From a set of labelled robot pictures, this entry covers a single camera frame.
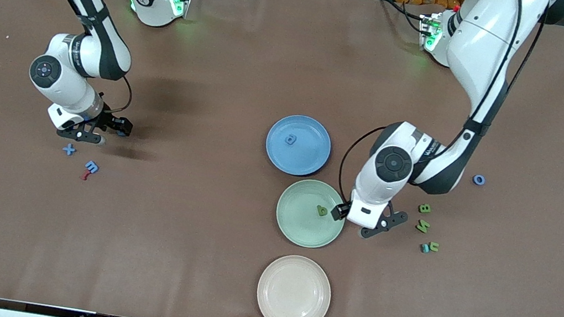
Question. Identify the blue letter G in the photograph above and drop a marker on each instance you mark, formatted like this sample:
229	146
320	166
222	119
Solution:
122	133

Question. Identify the green letter P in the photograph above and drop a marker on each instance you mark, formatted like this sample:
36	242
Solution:
319	209

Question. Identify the blue plus sign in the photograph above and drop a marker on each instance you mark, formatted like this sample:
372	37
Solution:
69	149

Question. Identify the blue letter E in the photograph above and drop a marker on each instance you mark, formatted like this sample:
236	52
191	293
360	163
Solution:
91	167

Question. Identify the green letter B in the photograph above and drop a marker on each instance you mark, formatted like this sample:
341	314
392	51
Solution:
425	208

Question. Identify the green zigzag letter N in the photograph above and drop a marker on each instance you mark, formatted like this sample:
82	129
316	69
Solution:
423	226

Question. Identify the green letter U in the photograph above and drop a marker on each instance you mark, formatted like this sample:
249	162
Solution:
431	246

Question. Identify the blue letter a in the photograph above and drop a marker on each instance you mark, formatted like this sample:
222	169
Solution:
295	141

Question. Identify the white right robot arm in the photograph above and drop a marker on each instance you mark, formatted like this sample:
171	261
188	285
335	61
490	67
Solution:
55	83

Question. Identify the green round plate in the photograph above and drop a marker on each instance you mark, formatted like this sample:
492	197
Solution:
300	223

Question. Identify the red squiggle piece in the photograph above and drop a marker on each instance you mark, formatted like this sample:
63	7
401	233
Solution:
86	176

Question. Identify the blue round plate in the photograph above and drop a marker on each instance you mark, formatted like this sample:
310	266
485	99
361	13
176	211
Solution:
310	157

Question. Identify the small teal foam piece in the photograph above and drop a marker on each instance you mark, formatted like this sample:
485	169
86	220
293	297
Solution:
425	249

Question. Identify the beige round plate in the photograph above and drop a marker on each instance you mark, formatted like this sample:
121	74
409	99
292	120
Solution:
293	293

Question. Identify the brown paper table cover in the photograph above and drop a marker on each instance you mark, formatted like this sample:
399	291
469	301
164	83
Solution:
189	256

